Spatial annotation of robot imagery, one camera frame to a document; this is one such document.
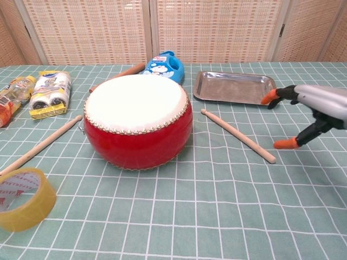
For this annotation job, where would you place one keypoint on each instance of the yellow packing tape roll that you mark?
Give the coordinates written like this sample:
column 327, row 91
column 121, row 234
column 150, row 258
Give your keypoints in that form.
column 40, row 200

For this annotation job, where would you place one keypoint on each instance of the wooden drumstick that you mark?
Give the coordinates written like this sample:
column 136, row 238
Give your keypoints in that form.
column 238, row 133
column 43, row 143

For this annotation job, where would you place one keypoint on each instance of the white yellow snack pack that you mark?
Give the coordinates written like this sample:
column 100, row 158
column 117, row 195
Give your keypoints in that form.
column 51, row 92

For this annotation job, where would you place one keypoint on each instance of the green checked tablecloth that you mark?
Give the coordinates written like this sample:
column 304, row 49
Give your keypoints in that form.
column 206, row 205

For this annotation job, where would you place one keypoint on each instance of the red drum with white skin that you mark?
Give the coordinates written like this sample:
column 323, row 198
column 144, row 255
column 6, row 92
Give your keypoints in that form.
column 138, row 135

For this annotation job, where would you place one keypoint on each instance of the woven bamboo folding screen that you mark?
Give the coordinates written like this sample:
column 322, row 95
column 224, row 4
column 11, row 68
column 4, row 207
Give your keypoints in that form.
column 89, row 29

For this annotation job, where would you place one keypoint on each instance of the rectangular steel tray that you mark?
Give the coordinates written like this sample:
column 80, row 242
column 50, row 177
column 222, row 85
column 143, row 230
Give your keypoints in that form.
column 230, row 88

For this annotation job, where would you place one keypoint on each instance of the brown wooden rolling pin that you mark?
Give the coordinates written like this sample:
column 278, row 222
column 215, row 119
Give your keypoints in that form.
column 130, row 71

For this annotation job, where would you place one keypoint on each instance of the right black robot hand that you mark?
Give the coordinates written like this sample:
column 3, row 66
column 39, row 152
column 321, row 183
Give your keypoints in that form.
column 322, row 103

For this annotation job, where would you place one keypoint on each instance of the blue detergent bottle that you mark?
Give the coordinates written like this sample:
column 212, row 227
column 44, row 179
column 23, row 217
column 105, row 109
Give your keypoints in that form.
column 165, row 67

